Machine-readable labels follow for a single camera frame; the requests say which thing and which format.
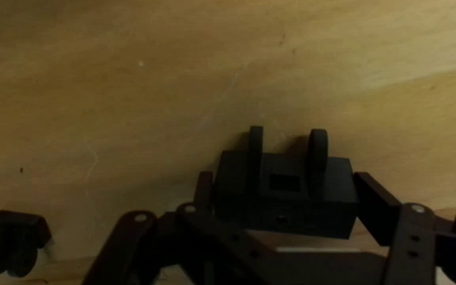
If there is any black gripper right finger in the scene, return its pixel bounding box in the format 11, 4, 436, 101
352, 171, 456, 285

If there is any small black plastic clip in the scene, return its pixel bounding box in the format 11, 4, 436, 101
0, 209, 53, 278

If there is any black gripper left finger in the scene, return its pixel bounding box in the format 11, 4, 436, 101
83, 171, 273, 285

